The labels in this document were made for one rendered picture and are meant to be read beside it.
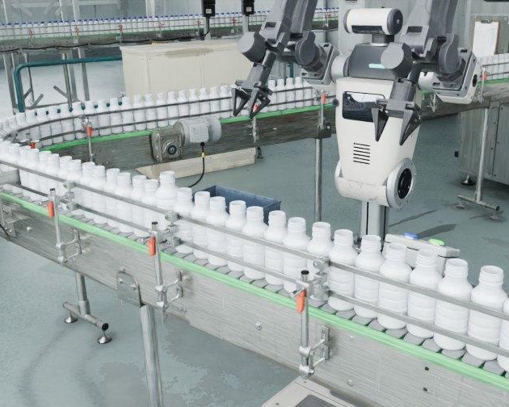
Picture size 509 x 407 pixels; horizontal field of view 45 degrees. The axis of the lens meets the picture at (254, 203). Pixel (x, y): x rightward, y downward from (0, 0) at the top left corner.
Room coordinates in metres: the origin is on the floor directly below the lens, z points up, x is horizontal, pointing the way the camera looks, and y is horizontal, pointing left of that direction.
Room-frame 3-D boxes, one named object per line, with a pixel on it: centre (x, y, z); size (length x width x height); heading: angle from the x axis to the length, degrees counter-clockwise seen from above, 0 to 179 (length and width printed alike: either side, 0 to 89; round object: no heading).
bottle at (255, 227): (1.29, 0.00, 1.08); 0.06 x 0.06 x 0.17
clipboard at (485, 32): (4.88, -1.83, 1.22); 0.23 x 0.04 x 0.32; 31
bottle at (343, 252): (1.14, -0.18, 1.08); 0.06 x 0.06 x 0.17
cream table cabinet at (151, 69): (5.88, 0.59, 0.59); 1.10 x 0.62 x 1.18; 121
